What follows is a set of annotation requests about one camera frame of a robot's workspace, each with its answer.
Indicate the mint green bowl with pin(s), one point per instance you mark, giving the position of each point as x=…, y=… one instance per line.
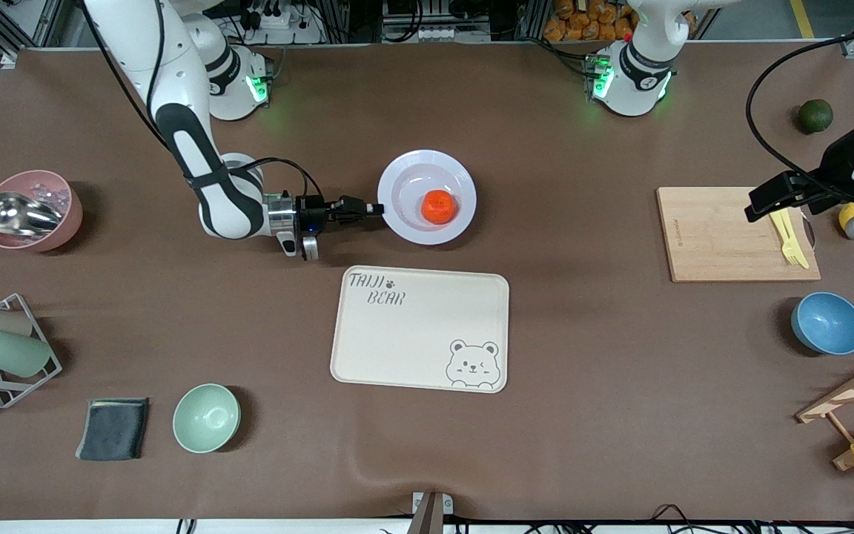
x=206, y=418

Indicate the orange snack bags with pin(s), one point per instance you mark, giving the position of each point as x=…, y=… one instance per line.
x=586, y=18

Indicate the yellow plastic fork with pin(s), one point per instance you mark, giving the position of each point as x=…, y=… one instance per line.
x=799, y=248
x=786, y=239

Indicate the blue bowl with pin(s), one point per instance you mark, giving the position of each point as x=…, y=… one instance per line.
x=827, y=323

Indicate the orange mandarin fruit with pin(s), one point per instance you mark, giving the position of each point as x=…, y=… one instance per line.
x=439, y=207

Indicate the bamboo cutting board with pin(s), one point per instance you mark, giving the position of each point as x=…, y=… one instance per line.
x=709, y=245

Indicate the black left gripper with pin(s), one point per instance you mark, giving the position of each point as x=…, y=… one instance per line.
x=836, y=165

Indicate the metal scoop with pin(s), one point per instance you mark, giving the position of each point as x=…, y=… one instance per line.
x=15, y=215

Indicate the cream bear print tray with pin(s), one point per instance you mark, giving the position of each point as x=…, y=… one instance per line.
x=412, y=334

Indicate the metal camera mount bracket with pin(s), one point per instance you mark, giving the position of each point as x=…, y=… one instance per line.
x=431, y=512

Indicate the pink bowl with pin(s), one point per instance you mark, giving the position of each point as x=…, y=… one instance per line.
x=70, y=219

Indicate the dark green lime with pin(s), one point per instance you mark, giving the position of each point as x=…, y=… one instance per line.
x=815, y=116

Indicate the white power strip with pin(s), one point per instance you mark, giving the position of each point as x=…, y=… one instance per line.
x=282, y=26

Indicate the wooden drying rack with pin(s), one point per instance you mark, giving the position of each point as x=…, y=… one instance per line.
x=853, y=389

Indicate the dark grey folded cloth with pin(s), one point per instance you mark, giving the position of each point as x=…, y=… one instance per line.
x=113, y=430

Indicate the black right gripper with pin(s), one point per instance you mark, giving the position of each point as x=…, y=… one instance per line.
x=313, y=205

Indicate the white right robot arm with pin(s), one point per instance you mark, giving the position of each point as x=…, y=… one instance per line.
x=230, y=204

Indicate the lavender round plate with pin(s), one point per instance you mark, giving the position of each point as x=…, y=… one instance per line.
x=412, y=222

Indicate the pale green cup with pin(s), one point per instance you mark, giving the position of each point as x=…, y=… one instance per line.
x=12, y=353

